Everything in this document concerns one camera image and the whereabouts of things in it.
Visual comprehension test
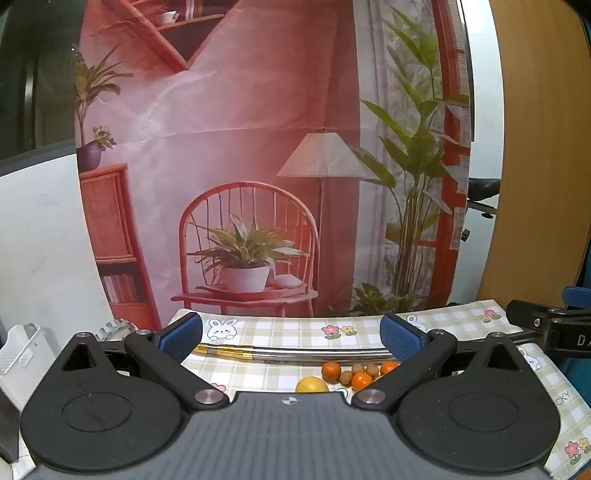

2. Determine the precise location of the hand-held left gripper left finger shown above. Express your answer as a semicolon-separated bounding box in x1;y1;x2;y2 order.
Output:
53;313;230;414

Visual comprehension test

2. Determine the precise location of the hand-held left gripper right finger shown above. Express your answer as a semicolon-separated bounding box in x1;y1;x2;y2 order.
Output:
353;313;532;411

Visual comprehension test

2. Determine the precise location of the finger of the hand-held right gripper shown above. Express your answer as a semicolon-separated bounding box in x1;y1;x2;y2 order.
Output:
562;286;591;309
505;299;591;330

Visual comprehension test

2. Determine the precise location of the checked bunny tablecloth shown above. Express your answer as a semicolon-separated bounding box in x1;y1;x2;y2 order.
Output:
11;299;591;480

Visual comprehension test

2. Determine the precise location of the large yellow lemon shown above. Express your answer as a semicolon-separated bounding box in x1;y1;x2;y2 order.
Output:
295;376;330;394

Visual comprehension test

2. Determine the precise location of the telescopic steel rake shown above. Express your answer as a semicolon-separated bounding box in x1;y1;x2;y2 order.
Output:
95;318;398;365

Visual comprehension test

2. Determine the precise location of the wooden door panel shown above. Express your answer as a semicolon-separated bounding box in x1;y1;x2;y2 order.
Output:
475;0;591;315

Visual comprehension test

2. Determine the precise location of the white plastic basket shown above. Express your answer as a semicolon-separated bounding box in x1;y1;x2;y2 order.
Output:
0;323;58;400

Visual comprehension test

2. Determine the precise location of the printed room scene backdrop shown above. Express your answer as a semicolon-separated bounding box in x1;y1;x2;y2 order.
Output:
74;0;474;319

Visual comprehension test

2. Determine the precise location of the dark glass window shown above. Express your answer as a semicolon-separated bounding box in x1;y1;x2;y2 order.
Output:
0;0;88;162

